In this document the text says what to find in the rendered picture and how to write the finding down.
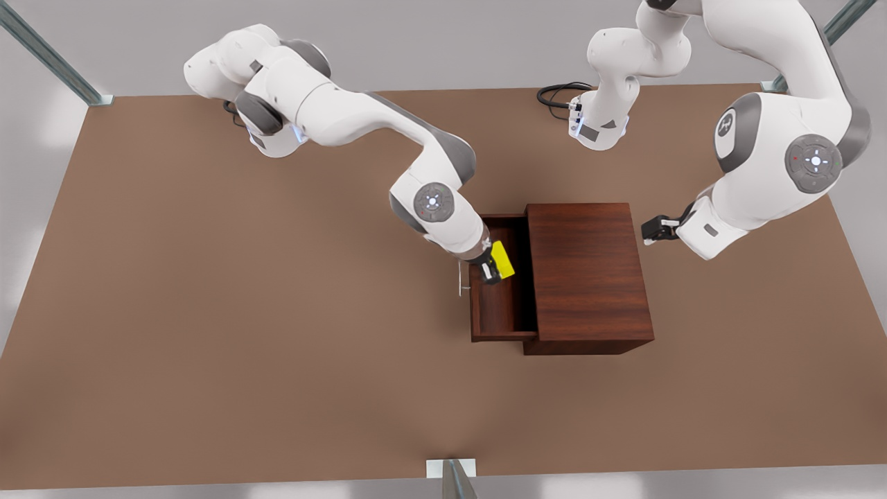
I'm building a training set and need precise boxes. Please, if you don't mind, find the yellow rectangular block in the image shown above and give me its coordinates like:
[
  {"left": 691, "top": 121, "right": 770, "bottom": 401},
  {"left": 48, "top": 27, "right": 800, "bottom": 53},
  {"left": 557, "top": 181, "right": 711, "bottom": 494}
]
[{"left": 491, "top": 240, "right": 516, "bottom": 281}]

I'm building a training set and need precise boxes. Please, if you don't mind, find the dark wooden drawer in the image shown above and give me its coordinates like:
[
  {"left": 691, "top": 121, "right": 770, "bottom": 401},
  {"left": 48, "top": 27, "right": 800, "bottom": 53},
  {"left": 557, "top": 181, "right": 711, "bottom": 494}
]
[{"left": 457, "top": 214, "right": 539, "bottom": 344}]

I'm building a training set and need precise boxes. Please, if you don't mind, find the dark wooden cabinet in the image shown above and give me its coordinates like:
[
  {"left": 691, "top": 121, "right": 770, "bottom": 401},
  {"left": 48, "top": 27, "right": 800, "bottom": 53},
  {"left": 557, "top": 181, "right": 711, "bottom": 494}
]
[{"left": 522, "top": 202, "right": 656, "bottom": 356}]

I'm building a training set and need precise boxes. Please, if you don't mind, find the silver frame post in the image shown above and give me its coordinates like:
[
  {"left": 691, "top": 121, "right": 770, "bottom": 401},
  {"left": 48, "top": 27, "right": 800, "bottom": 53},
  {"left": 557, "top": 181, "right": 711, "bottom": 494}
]
[
  {"left": 760, "top": 0, "right": 877, "bottom": 94},
  {"left": 0, "top": 0, "right": 114, "bottom": 107},
  {"left": 425, "top": 458, "right": 478, "bottom": 499}
]

